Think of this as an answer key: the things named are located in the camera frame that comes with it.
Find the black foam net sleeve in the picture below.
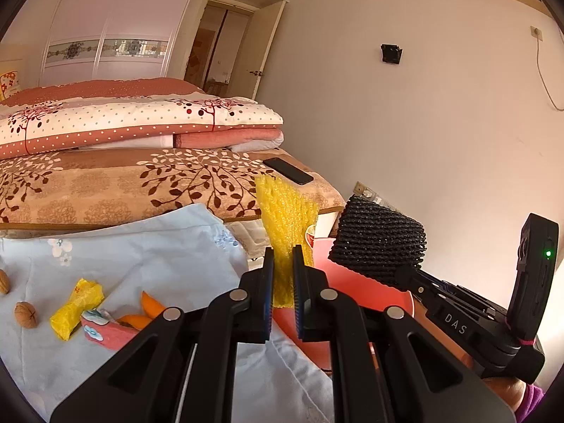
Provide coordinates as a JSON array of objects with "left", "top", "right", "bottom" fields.
[{"left": 329, "top": 195, "right": 427, "bottom": 291}]

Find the yellow foam net sleeve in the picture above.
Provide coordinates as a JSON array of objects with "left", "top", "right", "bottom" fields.
[{"left": 254, "top": 175, "right": 319, "bottom": 308}]

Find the yellow candy wrapper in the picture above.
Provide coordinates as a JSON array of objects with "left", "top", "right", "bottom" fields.
[{"left": 50, "top": 279, "right": 105, "bottom": 341}]

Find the pink plastic trash bin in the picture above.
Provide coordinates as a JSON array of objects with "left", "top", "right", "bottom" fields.
[{"left": 274, "top": 238, "right": 415, "bottom": 372}]

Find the person's right hand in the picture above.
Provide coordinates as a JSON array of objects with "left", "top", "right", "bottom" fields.
[{"left": 483, "top": 377, "right": 527, "bottom": 411}]

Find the light blue floral cloth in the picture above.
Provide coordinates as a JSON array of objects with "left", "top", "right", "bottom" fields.
[{"left": 1, "top": 205, "right": 333, "bottom": 422}]

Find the orange peel piece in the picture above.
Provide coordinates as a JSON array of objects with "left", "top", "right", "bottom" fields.
[{"left": 117, "top": 291, "right": 165, "bottom": 331}]

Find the black smartphone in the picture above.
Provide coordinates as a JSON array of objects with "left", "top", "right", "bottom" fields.
[{"left": 263, "top": 158, "right": 314, "bottom": 185}]

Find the pink snack packet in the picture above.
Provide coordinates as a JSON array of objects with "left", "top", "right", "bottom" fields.
[{"left": 80, "top": 309, "right": 138, "bottom": 351}]

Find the brown leaf pattern bedspread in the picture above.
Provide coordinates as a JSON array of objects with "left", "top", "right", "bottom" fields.
[{"left": 1, "top": 148, "right": 344, "bottom": 231}]

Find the brown walnut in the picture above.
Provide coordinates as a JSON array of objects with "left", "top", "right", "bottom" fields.
[
  {"left": 0, "top": 269, "right": 12, "bottom": 295},
  {"left": 13, "top": 301, "right": 38, "bottom": 329}
]

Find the folded polka dot quilt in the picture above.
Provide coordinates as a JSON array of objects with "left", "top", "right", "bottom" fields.
[{"left": 1, "top": 78, "right": 283, "bottom": 159}]

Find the wooden room door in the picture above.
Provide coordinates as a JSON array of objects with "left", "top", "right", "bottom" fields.
[{"left": 232, "top": 1, "right": 286, "bottom": 99}]

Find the white sliding wardrobe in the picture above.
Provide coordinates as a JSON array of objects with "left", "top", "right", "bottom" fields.
[{"left": 39, "top": 0, "right": 189, "bottom": 86}]

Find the yellow patterned pillow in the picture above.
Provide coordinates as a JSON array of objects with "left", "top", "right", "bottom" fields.
[{"left": 0, "top": 70, "right": 21, "bottom": 101}]

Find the black tracking camera box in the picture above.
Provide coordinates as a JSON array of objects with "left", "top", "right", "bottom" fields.
[{"left": 507, "top": 213, "right": 559, "bottom": 345}]

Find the wall socket strip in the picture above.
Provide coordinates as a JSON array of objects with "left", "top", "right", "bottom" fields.
[{"left": 353, "top": 182, "right": 397, "bottom": 211}]

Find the black wall mounted box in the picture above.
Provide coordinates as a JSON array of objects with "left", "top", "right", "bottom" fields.
[{"left": 380, "top": 44, "right": 403, "bottom": 65}]

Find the wall power outlet with cord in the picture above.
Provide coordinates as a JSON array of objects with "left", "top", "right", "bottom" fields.
[{"left": 531, "top": 26, "right": 563, "bottom": 113}]

